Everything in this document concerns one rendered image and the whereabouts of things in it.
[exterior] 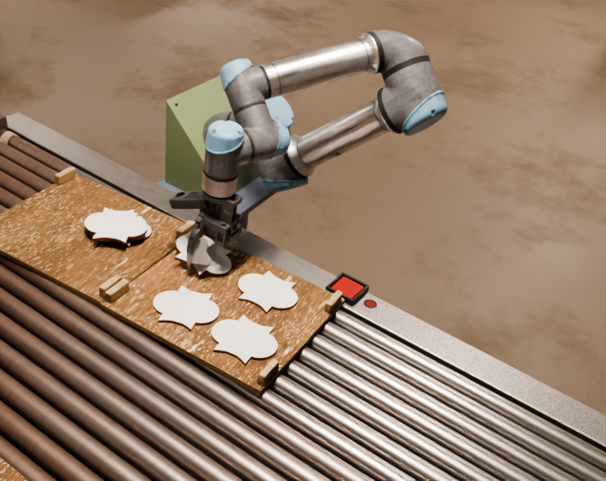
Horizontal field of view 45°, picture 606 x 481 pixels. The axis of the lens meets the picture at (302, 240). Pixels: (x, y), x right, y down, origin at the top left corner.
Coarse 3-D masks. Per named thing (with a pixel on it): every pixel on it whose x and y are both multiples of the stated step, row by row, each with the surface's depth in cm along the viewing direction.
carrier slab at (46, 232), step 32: (64, 192) 189; (96, 192) 190; (0, 224) 175; (32, 224) 176; (64, 224) 178; (160, 224) 182; (32, 256) 167; (64, 256) 168; (96, 256) 169; (128, 256) 171; (160, 256) 172; (96, 288) 160
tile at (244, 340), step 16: (224, 320) 156; (240, 320) 156; (224, 336) 152; (240, 336) 152; (256, 336) 153; (272, 336) 153; (224, 352) 149; (240, 352) 148; (256, 352) 149; (272, 352) 150
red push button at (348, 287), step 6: (336, 282) 173; (342, 282) 173; (348, 282) 173; (354, 282) 174; (336, 288) 171; (342, 288) 171; (348, 288) 172; (354, 288) 172; (360, 288) 172; (348, 294) 170; (354, 294) 170
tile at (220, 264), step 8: (184, 240) 172; (208, 240) 175; (176, 248) 170; (184, 248) 170; (208, 248) 173; (216, 248) 174; (176, 256) 167; (184, 256) 168; (216, 256) 172; (224, 256) 173; (216, 264) 170; (224, 264) 171; (200, 272) 166; (208, 272) 167; (216, 272) 168; (224, 272) 169
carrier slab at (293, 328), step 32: (160, 288) 163; (192, 288) 164; (224, 288) 165; (320, 288) 169; (128, 320) 154; (256, 320) 158; (288, 320) 159; (320, 320) 161; (192, 352) 148; (288, 352) 151; (256, 384) 143
